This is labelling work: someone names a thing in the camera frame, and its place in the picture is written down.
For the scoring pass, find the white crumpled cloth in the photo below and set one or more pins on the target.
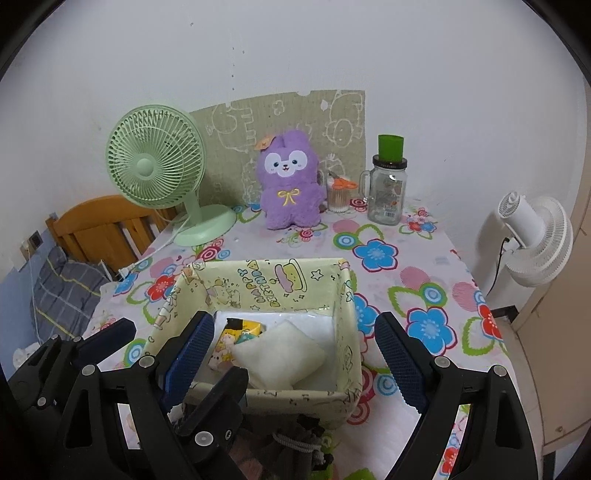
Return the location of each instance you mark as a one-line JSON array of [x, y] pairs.
[[23, 355]]

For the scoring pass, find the beige cartoon printed board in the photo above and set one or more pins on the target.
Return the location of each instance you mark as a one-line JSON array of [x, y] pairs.
[[240, 124]]

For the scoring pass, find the wall socket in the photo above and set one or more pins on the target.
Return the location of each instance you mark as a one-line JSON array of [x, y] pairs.
[[34, 240]]

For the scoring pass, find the purple plush rabbit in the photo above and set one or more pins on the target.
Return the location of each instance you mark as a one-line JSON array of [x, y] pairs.
[[288, 194]]

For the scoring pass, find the white plastic-wrapped packet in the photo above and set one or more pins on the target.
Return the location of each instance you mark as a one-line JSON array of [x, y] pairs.
[[277, 355]]

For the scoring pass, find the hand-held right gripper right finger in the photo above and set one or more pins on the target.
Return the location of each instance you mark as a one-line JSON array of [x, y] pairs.
[[399, 364]]

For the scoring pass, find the grey plaid blanket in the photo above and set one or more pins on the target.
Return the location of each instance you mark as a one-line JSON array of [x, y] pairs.
[[60, 290]]

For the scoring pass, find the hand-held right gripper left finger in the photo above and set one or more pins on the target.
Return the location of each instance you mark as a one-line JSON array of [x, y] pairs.
[[189, 357]]

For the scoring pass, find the green cloth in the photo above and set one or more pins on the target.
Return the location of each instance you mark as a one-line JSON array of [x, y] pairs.
[[358, 474]]

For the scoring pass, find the green desk fan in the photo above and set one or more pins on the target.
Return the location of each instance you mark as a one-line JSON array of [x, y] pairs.
[[145, 166]]

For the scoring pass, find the yellow packet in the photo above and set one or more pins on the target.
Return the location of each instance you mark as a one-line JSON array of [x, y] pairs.
[[249, 330]]

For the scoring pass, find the glass jar mug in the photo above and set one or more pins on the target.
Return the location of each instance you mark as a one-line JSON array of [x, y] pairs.
[[385, 198]]

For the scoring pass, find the cartoon printed packet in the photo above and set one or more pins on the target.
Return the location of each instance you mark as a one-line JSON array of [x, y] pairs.
[[221, 355]]

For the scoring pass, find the orange scissors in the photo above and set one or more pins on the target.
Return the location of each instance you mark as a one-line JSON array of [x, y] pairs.
[[344, 183]]

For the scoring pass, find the green cup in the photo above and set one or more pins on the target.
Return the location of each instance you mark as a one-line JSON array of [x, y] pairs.
[[391, 147]]

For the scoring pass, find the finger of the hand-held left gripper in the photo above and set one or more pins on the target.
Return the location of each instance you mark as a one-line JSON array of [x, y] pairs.
[[113, 333], [221, 397]]

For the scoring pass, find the yellow printed storage box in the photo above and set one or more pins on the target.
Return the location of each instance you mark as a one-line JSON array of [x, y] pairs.
[[286, 281]]

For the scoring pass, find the blue bed sheet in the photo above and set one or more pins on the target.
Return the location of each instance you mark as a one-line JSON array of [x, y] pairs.
[[18, 300]]

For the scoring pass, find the clear cotton swab container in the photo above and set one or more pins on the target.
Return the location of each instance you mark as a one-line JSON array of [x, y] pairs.
[[339, 199]]

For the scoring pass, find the white floor fan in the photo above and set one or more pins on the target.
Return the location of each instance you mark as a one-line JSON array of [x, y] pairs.
[[545, 249]]

